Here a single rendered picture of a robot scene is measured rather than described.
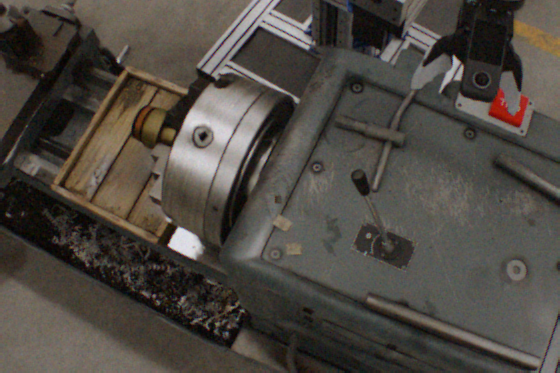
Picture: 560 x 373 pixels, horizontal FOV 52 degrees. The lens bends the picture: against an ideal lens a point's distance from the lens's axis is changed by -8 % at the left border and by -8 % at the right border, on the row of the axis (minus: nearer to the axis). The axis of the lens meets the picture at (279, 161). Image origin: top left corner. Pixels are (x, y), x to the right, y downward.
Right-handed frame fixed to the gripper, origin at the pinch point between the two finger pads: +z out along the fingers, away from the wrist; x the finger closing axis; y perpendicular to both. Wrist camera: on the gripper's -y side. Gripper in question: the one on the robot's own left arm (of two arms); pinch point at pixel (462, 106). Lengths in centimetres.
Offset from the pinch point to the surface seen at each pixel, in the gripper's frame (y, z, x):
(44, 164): 5, 55, 87
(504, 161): 3.5, 13.2, -10.3
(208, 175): -7.3, 22.1, 36.3
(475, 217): -5.5, 17.6, -7.5
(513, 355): -25.8, 20.3, -17.0
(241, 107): 4.6, 17.3, 34.4
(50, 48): 24, 34, 90
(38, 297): -1, 145, 118
